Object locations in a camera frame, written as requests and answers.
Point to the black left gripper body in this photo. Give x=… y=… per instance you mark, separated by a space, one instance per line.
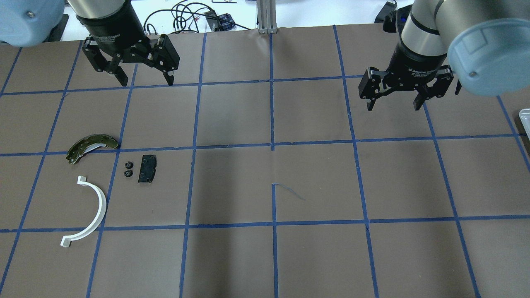
x=111 y=28

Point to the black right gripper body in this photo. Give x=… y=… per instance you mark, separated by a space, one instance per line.
x=415 y=60

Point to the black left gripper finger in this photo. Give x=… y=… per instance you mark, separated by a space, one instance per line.
x=169 y=76
x=120 y=75

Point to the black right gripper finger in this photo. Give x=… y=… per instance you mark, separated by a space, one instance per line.
x=419 y=101
x=370 y=103

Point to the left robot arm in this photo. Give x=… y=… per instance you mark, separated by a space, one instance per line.
x=116 y=34

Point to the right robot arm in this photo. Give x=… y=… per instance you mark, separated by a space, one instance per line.
x=485 y=44

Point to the black power adapter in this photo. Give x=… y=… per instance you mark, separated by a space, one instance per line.
x=387 y=9

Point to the black brake pad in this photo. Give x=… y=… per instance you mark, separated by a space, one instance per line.
x=148 y=168

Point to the olive brake shoe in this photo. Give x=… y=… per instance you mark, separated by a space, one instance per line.
x=90 y=143

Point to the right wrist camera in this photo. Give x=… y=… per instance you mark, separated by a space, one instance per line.
x=395 y=21

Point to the aluminium frame post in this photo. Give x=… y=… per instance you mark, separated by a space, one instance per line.
x=266 y=16

